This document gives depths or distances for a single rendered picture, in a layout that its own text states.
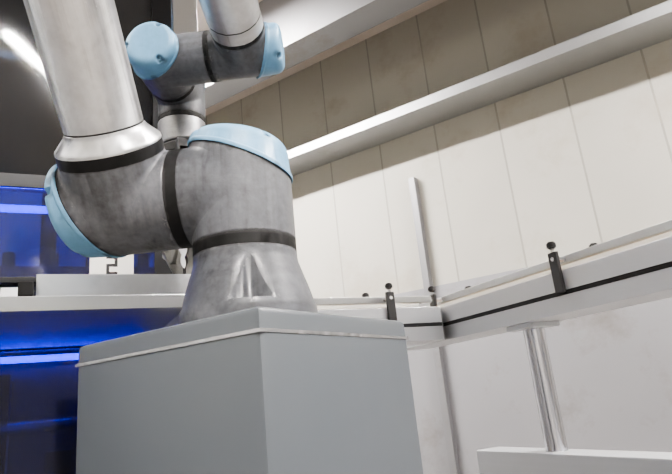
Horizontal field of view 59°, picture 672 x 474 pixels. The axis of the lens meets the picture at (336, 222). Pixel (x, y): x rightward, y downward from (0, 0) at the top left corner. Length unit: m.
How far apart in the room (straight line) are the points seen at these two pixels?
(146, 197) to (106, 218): 0.05
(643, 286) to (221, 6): 0.90
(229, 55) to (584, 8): 3.07
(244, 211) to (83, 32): 0.24
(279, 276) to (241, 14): 0.37
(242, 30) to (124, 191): 0.29
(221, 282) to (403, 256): 3.14
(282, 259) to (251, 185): 0.09
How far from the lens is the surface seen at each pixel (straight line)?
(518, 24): 3.87
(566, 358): 3.31
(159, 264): 1.32
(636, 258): 1.27
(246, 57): 0.87
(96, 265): 1.30
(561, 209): 3.40
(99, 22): 0.67
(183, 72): 0.90
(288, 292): 0.61
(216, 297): 0.60
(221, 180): 0.65
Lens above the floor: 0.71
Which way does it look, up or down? 17 degrees up
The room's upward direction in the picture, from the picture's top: 6 degrees counter-clockwise
